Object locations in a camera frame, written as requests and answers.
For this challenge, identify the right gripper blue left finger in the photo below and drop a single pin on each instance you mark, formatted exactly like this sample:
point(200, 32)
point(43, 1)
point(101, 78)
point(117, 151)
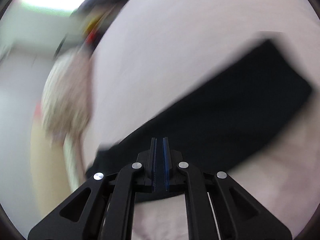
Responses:
point(102, 207)

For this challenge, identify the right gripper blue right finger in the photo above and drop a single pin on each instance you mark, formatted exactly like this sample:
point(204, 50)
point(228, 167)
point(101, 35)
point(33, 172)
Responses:
point(217, 206)

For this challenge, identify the black pants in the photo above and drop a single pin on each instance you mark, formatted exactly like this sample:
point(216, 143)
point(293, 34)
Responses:
point(224, 121)

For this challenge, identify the floral pillow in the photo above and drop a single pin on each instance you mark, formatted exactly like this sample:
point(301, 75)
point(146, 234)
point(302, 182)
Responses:
point(73, 162)

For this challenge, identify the floral rolled duvet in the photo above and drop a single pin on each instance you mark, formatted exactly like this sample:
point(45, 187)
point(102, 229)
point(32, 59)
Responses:
point(66, 97)

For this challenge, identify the pink bed sheet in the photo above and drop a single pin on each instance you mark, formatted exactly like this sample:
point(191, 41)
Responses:
point(156, 52)

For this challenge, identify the red and yellow toy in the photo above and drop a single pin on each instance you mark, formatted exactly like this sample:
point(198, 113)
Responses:
point(95, 30)

